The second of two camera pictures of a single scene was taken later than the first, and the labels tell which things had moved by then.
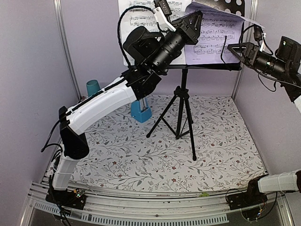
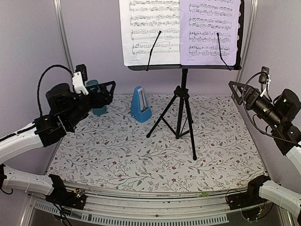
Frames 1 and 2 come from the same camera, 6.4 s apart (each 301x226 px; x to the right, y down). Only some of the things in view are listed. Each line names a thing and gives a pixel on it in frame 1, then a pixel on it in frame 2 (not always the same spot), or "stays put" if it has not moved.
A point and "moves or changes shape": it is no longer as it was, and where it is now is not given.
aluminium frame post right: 253,16 stays put
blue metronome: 140,110 stays put
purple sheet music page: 217,31 moves or changes shape
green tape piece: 204,194 stays put
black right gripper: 250,54 -> 251,94
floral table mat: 194,142 stays put
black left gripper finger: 194,21 -> 107,94
